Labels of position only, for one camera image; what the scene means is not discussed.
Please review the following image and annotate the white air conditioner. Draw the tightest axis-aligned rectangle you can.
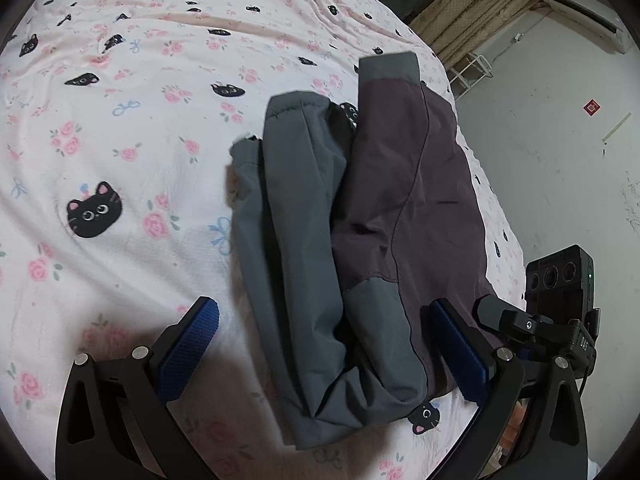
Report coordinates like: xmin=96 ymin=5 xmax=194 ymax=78
xmin=545 ymin=0 xmax=630 ymax=55

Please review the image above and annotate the pale wall tape strip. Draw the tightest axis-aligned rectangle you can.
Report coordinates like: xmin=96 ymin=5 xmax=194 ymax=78
xmin=601 ymin=111 xmax=632 ymax=147

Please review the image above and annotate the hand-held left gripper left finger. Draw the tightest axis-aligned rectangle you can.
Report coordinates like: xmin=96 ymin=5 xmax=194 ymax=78
xmin=54 ymin=296 xmax=221 ymax=480

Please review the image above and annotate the pink cat print blanket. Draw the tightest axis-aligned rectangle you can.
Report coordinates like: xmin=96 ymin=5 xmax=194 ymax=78
xmin=0 ymin=0 xmax=526 ymax=480

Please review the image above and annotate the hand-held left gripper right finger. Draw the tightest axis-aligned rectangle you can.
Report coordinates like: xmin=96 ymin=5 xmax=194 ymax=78
xmin=431 ymin=298 xmax=590 ymax=480

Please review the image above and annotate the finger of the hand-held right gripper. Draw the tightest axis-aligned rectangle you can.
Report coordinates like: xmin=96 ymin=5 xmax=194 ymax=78
xmin=472 ymin=294 xmax=551 ymax=348

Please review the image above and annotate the grey and purple jacket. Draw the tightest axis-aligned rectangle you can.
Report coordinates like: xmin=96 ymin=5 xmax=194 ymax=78
xmin=227 ymin=52 xmax=496 ymax=451

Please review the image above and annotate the white shelf rack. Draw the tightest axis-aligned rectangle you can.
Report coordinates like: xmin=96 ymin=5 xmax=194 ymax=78
xmin=446 ymin=52 xmax=495 ymax=102

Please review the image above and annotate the beige curtain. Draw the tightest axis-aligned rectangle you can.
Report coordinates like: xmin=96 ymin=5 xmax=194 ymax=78
xmin=410 ymin=0 xmax=563 ymax=73

